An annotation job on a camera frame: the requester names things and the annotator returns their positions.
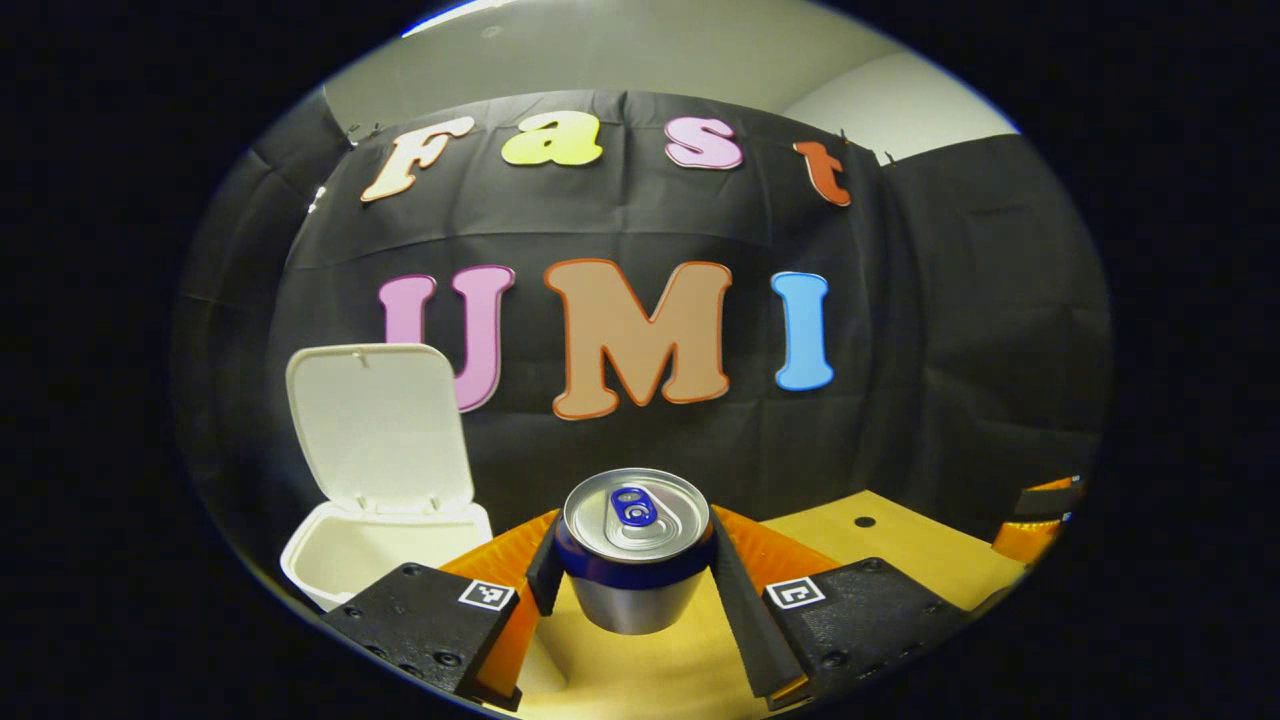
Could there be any black backdrop cloth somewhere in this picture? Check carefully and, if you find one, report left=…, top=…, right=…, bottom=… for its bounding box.
left=172, top=88, right=1113, bottom=591

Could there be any blue silver pop can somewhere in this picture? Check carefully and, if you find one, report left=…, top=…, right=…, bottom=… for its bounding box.
left=553, top=468, right=719, bottom=636

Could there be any wooden desktop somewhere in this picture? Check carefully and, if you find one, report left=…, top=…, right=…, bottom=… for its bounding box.
left=490, top=488, right=1031, bottom=720

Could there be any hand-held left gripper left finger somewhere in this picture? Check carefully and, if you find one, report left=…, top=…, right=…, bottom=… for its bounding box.
left=322, top=508, right=566, bottom=713

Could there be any white desktop garbage bin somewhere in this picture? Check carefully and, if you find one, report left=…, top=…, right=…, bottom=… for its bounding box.
left=280, top=343, right=494, bottom=611

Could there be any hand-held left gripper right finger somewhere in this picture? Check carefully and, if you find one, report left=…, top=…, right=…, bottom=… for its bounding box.
left=705, top=505, right=971, bottom=711

